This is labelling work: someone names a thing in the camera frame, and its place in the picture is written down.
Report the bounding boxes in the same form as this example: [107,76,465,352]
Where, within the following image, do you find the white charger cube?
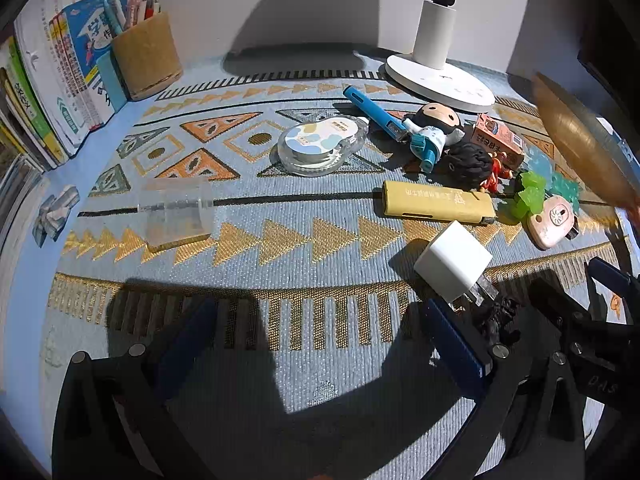
[413,221,492,304]

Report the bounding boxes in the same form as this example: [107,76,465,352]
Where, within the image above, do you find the teal gummy toy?
[524,145,580,214]

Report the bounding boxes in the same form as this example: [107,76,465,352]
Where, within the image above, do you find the row of books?
[0,0,130,221]

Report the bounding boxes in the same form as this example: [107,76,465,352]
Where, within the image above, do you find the white desk lamp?
[385,0,495,113]

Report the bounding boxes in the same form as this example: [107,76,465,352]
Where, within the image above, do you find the round correction tape dispenser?
[277,116,367,178]

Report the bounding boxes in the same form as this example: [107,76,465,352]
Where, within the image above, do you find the patterned woven table mat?
[42,58,639,479]

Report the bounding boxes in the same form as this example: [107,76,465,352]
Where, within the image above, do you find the pens in holder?
[102,0,162,37]

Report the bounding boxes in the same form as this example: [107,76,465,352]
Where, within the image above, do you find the pink tape measure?
[525,195,576,250]

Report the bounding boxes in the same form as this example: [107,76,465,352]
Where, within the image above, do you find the black-haired small figure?
[440,141,514,194]

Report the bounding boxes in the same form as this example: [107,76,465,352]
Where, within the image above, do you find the amber ribbed glass plate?
[532,73,639,212]

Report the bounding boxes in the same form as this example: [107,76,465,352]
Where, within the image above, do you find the green toy frog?
[511,171,546,220]

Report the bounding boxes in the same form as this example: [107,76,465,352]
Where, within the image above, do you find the big-head doll figure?
[401,103,464,174]

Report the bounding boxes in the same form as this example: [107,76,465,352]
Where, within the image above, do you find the blue utility knife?
[343,86,408,143]

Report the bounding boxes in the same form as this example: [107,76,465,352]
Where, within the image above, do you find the yellow rectangular lighter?
[382,181,496,226]

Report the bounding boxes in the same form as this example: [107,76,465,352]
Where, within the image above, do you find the cork pen holder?
[111,12,183,101]

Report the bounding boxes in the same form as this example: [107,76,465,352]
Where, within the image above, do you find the clear plastic cup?
[138,177,215,252]

